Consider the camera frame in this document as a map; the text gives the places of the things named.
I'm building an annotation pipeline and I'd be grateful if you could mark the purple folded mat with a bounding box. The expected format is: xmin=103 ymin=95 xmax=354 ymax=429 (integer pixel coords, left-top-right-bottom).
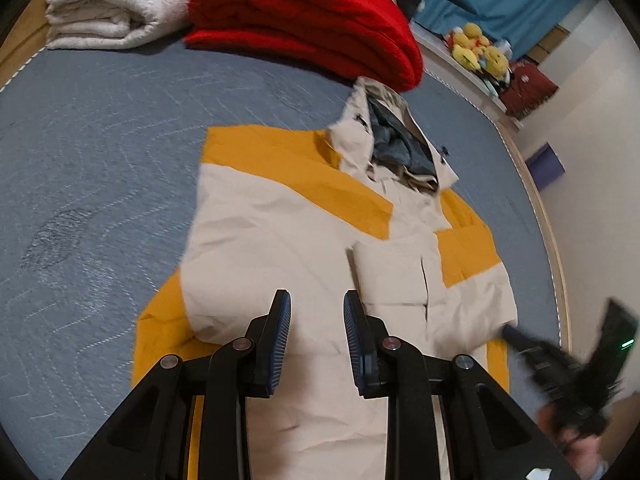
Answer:
xmin=525 ymin=142 xmax=566 ymax=191

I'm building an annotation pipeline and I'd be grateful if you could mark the white folded blanket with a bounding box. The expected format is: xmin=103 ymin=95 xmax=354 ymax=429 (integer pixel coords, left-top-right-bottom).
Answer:
xmin=47 ymin=0 xmax=221 ymax=51

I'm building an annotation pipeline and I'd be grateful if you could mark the grey quilted mattress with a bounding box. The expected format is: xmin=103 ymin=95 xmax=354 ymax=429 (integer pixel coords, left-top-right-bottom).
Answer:
xmin=0 ymin=45 xmax=571 ymax=480

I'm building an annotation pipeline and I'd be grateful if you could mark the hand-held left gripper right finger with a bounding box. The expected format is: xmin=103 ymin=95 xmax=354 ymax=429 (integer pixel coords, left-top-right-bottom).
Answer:
xmin=342 ymin=290 xmax=581 ymax=480

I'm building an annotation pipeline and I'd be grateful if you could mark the person's right hand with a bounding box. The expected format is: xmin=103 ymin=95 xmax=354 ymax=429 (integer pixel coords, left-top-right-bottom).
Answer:
xmin=540 ymin=405 xmax=608 ymax=480

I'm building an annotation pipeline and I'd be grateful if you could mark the red folded blanket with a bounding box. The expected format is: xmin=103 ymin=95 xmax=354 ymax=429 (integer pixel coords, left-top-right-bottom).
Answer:
xmin=184 ymin=0 xmax=425 ymax=92

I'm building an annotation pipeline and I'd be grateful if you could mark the cream and yellow jacket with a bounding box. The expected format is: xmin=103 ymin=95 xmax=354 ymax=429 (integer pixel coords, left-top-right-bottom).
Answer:
xmin=131 ymin=76 xmax=518 ymax=480

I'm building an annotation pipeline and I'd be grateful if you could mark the yellow plush toy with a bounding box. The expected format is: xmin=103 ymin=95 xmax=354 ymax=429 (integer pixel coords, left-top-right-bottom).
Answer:
xmin=481 ymin=46 xmax=511 ymax=78
xmin=457 ymin=22 xmax=488 ymax=46
xmin=451 ymin=42 xmax=483 ymax=70

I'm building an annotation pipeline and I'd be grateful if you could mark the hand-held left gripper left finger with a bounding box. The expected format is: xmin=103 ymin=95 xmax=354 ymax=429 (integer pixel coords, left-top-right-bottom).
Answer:
xmin=62 ymin=289 xmax=293 ymax=480

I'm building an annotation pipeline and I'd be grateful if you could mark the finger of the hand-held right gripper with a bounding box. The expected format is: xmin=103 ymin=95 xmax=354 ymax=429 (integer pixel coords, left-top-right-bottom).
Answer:
xmin=501 ymin=324 xmax=538 ymax=356

